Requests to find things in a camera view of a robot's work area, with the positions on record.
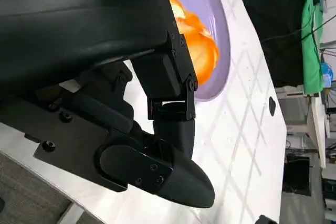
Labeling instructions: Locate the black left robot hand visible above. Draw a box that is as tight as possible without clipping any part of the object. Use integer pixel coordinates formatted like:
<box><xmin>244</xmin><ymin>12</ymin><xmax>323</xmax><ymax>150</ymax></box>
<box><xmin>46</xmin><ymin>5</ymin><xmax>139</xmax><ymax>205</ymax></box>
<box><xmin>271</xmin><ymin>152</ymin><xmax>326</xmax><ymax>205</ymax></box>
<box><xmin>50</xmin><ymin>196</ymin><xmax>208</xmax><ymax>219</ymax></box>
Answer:
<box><xmin>0</xmin><ymin>0</ymin><xmax>216</xmax><ymax>209</ymax></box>

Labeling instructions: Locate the lilac plate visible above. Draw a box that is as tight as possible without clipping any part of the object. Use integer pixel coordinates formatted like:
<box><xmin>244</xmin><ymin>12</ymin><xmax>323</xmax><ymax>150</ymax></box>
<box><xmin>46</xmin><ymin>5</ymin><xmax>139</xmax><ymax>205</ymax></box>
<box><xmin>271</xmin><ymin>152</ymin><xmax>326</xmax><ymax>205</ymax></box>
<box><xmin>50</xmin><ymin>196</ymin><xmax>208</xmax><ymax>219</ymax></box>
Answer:
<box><xmin>152</xmin><ymin>0</ymin><xmax>232</xmax><ymax>101</ymax></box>

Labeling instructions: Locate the black cloth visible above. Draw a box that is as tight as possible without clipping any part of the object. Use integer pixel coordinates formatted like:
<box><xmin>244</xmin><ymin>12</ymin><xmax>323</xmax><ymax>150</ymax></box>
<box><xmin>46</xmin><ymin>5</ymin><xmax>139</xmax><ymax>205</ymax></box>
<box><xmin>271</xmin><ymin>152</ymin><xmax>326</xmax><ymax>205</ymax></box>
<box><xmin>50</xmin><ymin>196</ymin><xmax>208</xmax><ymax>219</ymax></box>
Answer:
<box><xmin>233</xmin><ymin>0</ymin><xmax>320</xmax><ymax>88</ymax></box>

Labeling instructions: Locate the black table grommet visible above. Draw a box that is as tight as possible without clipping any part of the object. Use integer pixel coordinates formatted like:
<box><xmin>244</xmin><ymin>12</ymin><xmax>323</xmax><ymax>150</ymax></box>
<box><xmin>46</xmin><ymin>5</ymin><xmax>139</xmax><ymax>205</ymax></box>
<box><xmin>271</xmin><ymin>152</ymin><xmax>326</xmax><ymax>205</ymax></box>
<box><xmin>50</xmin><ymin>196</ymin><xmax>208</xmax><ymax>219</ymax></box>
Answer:
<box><xmin>268</xmin><ymin>96</ymin><xmax>276</xmax><ymax>116</ymax></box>

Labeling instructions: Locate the green cloth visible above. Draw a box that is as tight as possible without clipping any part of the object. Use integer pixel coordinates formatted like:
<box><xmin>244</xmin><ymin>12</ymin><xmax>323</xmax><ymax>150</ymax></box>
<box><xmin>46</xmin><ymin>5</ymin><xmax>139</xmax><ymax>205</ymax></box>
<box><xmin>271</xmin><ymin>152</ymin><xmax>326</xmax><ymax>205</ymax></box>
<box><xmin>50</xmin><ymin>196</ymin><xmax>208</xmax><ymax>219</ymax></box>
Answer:
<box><xmin>298</xmin><ymin>0</ymin><xmax>325</xmax><ymax>95</ymax></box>

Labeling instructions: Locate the white desk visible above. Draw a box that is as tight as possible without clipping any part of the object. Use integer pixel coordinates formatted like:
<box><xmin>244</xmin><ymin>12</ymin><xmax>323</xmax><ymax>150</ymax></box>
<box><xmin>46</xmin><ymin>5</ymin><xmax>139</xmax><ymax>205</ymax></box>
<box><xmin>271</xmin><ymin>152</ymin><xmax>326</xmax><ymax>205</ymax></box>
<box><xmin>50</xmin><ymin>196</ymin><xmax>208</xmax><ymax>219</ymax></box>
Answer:
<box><xmin>275</xmin><ymin>87</ymin><xmax>331</xmax><ymax>168</ymax></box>

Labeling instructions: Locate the black box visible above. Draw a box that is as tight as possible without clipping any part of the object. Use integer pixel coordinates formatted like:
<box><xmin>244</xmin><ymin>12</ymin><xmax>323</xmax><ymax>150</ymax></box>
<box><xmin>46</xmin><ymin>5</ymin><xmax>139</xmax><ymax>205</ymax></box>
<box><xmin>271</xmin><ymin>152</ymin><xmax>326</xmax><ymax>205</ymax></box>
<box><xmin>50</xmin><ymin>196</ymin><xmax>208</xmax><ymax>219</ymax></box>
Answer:
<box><xmin>283</xmin><ymin>155</ymin><xmax>312</xmax><ymax>196</ymax></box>

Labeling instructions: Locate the black cable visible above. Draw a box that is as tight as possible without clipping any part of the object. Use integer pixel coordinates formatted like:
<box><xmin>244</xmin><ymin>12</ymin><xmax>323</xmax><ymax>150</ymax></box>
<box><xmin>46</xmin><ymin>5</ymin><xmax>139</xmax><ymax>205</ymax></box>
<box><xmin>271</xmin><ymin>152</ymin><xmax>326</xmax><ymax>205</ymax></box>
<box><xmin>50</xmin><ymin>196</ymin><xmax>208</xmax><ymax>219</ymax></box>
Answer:
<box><xmin>259</xmin><ymin>11</ymin><xmax>323</xmax><ymax>44</ymax></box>

